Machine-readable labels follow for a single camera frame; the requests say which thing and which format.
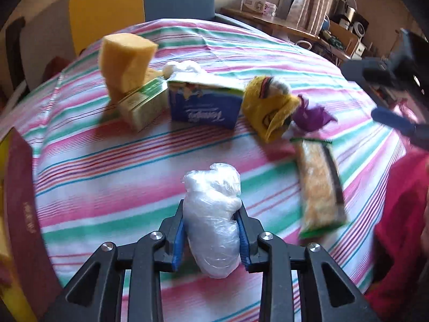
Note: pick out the yellow sponge block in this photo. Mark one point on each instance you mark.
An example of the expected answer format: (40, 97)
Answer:
(125, 53)
(130, 83)

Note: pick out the yellow knitted sock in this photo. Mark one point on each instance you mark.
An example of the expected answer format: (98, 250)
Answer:
(268, 105)

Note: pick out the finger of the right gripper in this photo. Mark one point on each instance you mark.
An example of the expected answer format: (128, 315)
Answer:
(418, 134)
(372, 70)

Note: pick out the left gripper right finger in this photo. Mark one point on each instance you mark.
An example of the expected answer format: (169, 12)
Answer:
(325, 291)

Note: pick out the gold tray with maroon rim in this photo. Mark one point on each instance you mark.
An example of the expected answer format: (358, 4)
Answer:
(28, 281)

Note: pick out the wooden desk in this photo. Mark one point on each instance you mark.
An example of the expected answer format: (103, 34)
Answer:
(272, 24)

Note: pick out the blue Tempo tissue pack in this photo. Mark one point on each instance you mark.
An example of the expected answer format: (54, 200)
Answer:
(205, 98)

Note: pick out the striped bed sheet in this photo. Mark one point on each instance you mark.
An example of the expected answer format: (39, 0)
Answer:
(97, 180)

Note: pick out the green white small box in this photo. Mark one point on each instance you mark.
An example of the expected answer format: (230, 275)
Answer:
(144, 105)

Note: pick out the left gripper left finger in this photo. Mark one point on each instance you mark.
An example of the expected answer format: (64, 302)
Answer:
(95, 292)

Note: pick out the green oat bar packet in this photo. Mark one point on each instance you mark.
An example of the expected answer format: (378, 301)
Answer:
(322, 200)

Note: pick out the purple snack packet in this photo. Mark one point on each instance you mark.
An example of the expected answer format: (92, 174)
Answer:
(313, 118)

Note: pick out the red blanket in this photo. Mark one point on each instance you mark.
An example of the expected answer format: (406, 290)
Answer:
(399, 291)

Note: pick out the white plastic bag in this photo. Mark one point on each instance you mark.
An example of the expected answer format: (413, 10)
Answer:
(211, 200)

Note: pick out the pink curtain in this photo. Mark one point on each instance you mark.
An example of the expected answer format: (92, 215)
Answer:
(305, 14)

